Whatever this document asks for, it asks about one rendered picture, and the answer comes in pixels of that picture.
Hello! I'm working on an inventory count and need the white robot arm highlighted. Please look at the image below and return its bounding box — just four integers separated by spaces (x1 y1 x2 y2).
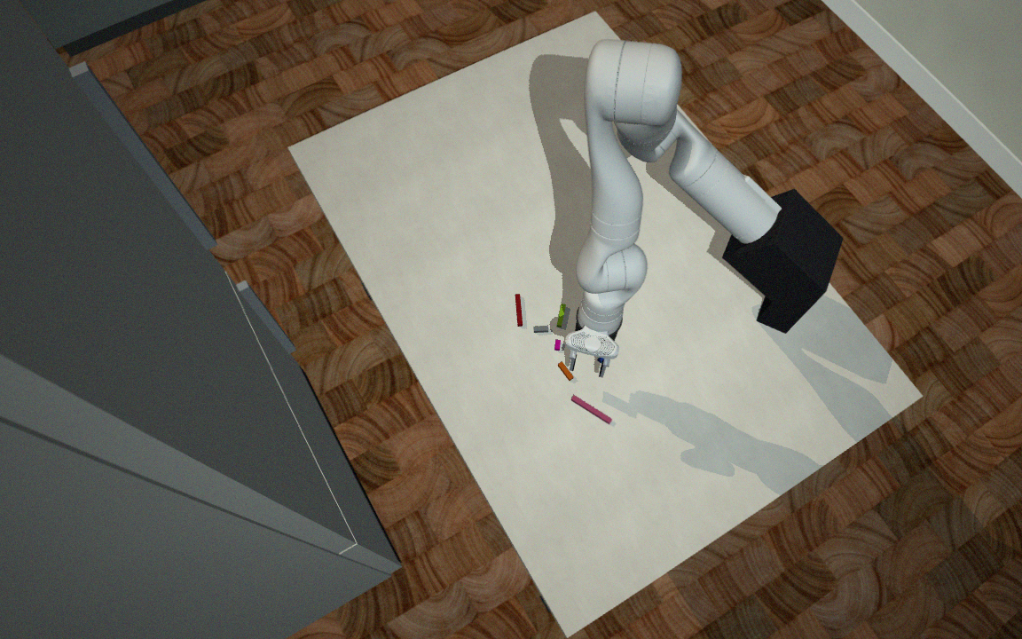
576 39 782 323

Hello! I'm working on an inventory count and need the pink rod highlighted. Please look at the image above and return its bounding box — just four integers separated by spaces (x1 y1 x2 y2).
571 395 612 424

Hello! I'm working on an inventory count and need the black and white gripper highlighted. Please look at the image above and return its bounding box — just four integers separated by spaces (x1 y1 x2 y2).
565 300 624 377

